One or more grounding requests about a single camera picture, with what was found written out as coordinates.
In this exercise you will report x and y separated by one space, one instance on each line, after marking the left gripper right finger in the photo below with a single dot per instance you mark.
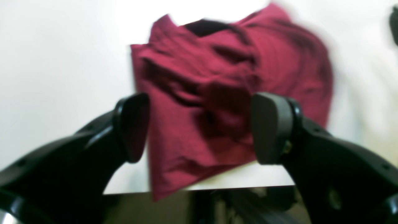
340 182

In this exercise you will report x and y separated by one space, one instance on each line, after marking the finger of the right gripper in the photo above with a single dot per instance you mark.
393 24

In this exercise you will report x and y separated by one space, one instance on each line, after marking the dark red t-shirt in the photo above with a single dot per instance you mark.
200 78

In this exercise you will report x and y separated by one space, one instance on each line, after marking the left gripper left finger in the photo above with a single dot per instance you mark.
63 181

